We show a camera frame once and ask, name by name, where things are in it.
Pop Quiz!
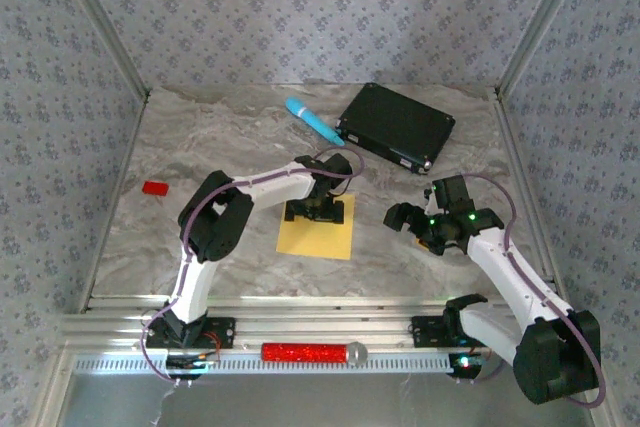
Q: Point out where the red glitter microphone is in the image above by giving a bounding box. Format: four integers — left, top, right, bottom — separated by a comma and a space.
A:
260, 341, 370, 368

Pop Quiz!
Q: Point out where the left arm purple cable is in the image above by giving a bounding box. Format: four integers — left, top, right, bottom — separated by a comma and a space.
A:
141, 147, 367, 387

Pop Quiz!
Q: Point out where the aluminium side rail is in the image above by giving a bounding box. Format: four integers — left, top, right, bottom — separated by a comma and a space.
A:
492, 88, 569, 311
79, 91, 151, 313

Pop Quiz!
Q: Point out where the black controller board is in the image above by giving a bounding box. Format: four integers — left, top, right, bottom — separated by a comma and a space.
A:
448, 352, 494, 381
166, 353, 221, 379

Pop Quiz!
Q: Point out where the blue cylinder stick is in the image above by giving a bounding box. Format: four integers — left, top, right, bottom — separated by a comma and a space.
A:
285, 97, 347, 148

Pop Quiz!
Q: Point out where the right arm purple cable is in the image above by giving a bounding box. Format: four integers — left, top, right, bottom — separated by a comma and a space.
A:
459, 172, 608, 408

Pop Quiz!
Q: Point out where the aluminium base frame rail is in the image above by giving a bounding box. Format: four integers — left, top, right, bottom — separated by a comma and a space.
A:
58, 295, 599, 354

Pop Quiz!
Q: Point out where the black hard case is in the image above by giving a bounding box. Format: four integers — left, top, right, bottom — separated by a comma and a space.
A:
335, 81, 457, 177

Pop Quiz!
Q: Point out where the grey slotted cable duct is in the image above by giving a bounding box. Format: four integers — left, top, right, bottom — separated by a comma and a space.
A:
73, 350, 457, 376

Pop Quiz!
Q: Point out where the yellow paper sheet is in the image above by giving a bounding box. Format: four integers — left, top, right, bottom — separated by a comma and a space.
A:
276, 193, 356, 261

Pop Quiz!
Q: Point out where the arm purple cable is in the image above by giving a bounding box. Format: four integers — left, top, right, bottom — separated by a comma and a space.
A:
459, 172, 608, 408
141, 147, 367, 387

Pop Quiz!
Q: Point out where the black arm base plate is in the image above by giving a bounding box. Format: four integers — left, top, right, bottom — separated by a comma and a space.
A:
144, 315, 237, 351
410, 315, 454, 349

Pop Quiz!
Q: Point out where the aluminium frame leg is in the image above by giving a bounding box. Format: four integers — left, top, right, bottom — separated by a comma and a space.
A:
29, 351, 76, 427

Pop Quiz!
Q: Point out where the aluminium corner post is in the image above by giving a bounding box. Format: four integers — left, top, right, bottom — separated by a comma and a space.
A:
48, 0, 152, 101
494, 0, 596, 98

